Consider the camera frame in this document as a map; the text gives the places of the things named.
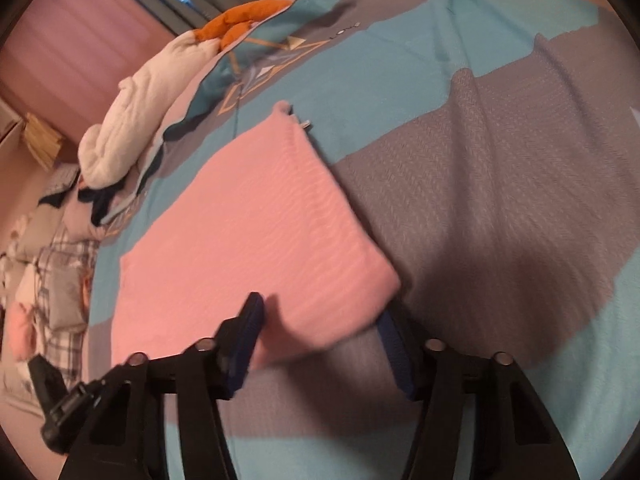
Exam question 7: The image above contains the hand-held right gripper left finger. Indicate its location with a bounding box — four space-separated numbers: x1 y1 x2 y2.
59 291 267 480

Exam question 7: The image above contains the orange cloth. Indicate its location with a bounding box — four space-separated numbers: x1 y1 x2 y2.
194 0 294 50

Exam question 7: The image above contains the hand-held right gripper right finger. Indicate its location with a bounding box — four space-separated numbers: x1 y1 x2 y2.
376 307 582 480

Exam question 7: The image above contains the pink curtain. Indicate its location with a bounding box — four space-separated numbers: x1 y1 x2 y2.
0 0 180 128

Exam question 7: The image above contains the plaid grey cloth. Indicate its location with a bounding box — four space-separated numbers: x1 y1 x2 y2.
30 220 103 401

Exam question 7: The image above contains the white pillow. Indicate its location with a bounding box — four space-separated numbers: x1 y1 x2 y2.
78 30 222 189

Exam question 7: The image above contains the blue grey patterned blanket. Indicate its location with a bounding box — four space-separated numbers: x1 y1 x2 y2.
86 0 640 480

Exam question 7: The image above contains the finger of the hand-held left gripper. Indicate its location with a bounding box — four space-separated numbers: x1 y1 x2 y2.
27 354 70 413

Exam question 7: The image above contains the dark cloth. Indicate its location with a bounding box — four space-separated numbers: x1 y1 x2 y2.
75 185 118 227

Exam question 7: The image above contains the pink striped shirt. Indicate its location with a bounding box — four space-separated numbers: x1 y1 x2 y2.
111 101 403 372

